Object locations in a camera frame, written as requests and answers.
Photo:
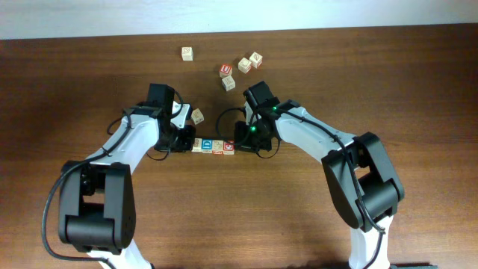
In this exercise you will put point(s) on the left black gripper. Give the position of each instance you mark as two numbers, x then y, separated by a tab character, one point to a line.
190	131

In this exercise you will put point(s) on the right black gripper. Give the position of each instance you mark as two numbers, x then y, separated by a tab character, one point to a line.
242	128

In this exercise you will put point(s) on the wooden block red drawing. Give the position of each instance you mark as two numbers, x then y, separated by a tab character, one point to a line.
197	145

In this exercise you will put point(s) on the blue D wooden block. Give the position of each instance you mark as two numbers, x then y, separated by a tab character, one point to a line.
206	146

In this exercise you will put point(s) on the red E wooden block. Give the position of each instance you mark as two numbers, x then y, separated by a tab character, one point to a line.
228	148

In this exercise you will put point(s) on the wooden block red picture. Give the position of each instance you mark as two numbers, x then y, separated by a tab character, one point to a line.
217	147

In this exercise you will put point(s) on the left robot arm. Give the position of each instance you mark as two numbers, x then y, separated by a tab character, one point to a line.
97	213

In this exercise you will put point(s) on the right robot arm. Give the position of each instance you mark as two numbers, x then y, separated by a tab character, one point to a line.
363	184

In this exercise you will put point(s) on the plain wooden block middle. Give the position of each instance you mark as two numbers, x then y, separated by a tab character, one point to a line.
197	116

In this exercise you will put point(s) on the plain wooden block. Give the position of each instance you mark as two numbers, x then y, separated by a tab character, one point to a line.
197	116
187	53

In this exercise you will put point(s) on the wooden block beside top right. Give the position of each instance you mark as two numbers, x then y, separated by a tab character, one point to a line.
244	65

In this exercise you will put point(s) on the red U wooden block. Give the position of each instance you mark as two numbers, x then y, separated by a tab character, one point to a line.
225	70

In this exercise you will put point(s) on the plain wooden block far left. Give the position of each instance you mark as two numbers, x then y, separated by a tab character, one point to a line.
187	53

